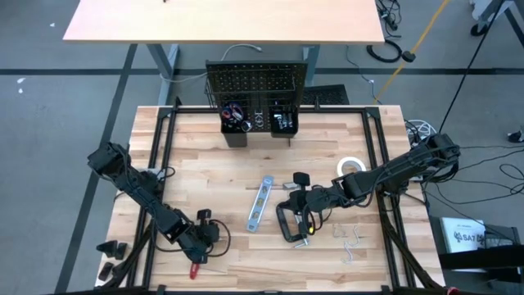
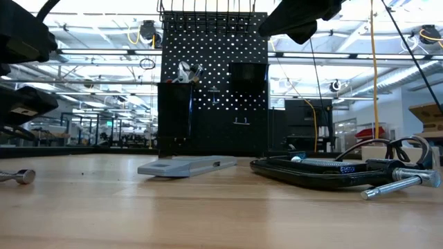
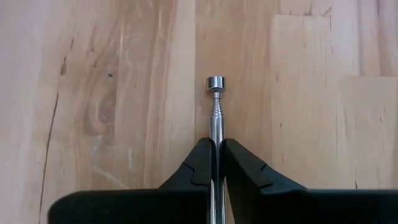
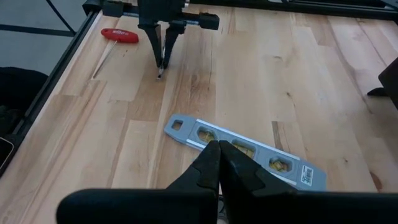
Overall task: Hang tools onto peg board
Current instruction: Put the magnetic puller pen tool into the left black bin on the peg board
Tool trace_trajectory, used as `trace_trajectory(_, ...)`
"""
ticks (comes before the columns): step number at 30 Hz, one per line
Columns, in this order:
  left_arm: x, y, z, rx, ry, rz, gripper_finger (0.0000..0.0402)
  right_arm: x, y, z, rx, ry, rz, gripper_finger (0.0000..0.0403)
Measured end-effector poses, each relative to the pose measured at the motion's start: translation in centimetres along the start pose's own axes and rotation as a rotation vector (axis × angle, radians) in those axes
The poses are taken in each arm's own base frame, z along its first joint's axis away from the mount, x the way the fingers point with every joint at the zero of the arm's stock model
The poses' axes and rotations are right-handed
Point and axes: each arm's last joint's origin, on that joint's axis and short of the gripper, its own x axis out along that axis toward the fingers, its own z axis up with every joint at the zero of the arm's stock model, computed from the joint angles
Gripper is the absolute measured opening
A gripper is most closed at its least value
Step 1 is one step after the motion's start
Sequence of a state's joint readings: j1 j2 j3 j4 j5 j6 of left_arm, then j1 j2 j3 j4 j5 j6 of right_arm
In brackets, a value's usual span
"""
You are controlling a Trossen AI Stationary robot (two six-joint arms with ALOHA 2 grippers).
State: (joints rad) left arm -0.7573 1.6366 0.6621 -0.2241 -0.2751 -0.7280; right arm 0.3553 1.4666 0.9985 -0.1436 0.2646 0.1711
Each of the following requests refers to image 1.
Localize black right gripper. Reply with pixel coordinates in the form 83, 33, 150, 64
277, 184, 343, 235

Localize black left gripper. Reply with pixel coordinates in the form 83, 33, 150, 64
173, 218, 222, 266

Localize black C-clamp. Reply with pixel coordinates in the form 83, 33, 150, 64
275, 202, 311, 249

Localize blue spirit level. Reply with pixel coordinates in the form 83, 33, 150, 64
245, 175, 275, 234

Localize red and blue scissors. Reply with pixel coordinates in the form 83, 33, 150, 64
222, 104, 246, 123

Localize white tape roll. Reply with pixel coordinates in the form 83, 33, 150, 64
336, 156, 368, 178

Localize short black pegboard bin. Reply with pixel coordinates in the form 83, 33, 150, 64
269, 104, 300, 139

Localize tall black pegboard bin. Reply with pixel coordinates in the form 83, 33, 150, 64
219, 104, 254, 148

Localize grey desk leg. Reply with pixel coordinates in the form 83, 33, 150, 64
145, 43, 180, 106
301, 43, 322, 87

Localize white printed booklet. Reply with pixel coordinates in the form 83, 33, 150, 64
440, 216, 487, 254

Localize black cart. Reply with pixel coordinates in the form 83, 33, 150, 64
428, 213, 524, 284

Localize beige wooden desk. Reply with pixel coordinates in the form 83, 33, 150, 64
61, 0, 386, 45

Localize thin black pole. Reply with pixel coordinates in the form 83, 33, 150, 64
437, 0, 504, 132

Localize white stand base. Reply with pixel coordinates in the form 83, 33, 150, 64
468, 0, 515, 24

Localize black stand leg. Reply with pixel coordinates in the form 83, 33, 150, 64
503, 6, 524, 39

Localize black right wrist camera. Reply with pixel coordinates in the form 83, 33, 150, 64
292, 171, 311, 188

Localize black left camera cable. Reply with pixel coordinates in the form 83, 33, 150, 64
157, 219, 233, 259

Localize black aluminium table frame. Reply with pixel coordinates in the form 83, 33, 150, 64
96, 96, 445, 295

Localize black wire basket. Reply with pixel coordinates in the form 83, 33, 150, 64
204, 73, 302, 111

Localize thin black cable white plug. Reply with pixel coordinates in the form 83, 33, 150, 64
345, 43, 376, 103

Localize white coiled cable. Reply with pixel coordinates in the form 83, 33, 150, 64
404, 118, 438, 143

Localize long black floor cable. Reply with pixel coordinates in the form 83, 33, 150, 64
423, 179, 524, 206

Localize grey cable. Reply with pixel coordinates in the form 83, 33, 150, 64
159, 42, 263, 84

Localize coiled black cable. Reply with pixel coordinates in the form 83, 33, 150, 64
365, 39, 404, 64

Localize black floor cable loop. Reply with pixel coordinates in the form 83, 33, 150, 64
498, 162, 524, 196

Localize black cable tangle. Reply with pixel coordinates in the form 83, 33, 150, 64
374, 0, 404, 38

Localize long yellow cable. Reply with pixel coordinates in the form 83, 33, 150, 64
372, 0, 451, 106

